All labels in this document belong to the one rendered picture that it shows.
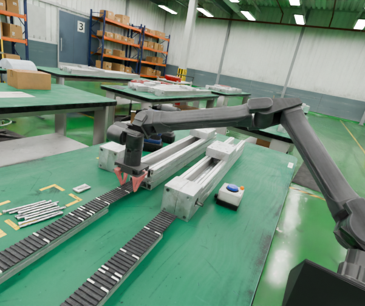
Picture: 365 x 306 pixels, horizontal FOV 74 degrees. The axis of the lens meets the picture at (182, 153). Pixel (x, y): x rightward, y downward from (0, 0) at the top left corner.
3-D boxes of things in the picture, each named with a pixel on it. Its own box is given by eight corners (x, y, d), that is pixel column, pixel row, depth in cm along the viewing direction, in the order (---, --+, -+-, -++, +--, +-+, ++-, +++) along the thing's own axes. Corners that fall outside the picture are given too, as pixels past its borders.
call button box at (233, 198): (236, 212, 86) (240, 197, 84) (211, 202, 90) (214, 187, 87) (240, 202, 93) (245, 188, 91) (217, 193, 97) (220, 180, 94)
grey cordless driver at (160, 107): (172, 145, 145) (178, 109, 137) (142, 137, 148) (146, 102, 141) (176, 142, 152) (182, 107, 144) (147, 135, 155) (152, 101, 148)
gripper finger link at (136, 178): (129, 183, 89) (132, 159, 86) (146, 190, 86) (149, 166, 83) (117, 190, 83) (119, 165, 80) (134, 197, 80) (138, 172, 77)
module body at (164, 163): (150, 190, 90) (153, 170, 87) (129, 181, 93) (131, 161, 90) (214, 145, 160) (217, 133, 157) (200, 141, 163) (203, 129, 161)
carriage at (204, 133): (205, 144, 138) (208, 133, 135) (187, 139, 142) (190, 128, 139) (214, 139, 152) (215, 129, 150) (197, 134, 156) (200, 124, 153)
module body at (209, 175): (197, 209, 83) (202, 187, 80) (172, 199, 87) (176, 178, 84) (242, 153, 154) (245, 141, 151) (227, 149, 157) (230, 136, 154)
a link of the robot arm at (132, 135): (137, 134, 74) (148, 132, 79) (120, 129, 77) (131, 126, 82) (135, 155, 77) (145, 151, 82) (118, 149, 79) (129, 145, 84)
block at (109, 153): (121, 175, 97) (123, 153, 94) (98, 167, 100) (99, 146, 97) (134, 167, 106) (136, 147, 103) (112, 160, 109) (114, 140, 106)
